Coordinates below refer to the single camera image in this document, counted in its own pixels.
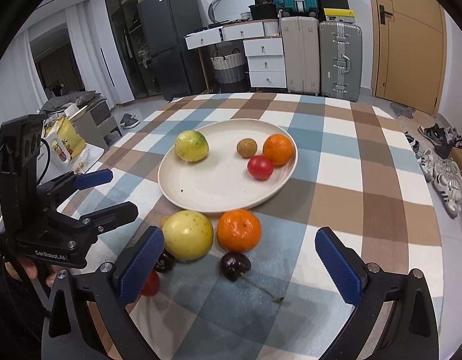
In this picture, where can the woven laundry basket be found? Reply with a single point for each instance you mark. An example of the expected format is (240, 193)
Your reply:
(231, 72)

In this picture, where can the black refrigerator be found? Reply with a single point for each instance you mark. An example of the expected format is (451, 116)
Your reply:
(165, 24)

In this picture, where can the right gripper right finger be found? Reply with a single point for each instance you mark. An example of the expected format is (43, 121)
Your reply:
(410, 329)

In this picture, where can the brown longan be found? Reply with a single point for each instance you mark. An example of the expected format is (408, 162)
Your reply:
(247, 148)
(163, 221)

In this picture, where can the brown longan on table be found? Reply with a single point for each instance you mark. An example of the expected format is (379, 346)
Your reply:
(163, 221)

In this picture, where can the left hand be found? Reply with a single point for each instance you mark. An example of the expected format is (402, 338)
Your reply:
(31, 270)

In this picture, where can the yellow snack bag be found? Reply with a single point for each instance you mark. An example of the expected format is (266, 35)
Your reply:
(68, 137)

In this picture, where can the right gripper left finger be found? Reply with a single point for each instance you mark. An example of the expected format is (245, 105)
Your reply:
(68, 329)

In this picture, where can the dark cherry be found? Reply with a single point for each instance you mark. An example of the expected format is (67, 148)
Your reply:
(235, 266)
(165, 262)

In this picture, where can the stacked shoe boxes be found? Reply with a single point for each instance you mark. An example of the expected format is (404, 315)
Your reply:
(336, 0)

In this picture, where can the red cherry tomato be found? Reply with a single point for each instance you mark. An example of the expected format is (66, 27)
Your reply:
(260, 167)
(151, 286)

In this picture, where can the orange mandarin on table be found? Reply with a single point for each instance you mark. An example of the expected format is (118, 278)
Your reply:
(238, 231)

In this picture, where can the beige suitcase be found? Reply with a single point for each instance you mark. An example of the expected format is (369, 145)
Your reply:
(300, 36)

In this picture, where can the wooden door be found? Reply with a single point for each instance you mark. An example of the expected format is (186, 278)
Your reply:
(409, 59)

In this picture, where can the orange mandarin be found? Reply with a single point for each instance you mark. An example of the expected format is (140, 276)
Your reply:
(278, 149)
(238, 231)

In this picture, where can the white drawer cabinet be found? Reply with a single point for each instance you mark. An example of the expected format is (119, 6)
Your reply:
(263, 48)

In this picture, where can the large yellow passion fruit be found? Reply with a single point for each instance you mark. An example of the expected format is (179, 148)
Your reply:
(188, 235)

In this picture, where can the green yellow passion fruit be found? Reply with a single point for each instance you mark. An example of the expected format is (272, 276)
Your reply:
(191, 146)

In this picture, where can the silver suitcase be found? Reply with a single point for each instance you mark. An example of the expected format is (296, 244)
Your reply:
(341, 59)

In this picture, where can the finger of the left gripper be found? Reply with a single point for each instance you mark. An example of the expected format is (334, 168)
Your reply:
(92, 179)
(109, 218)

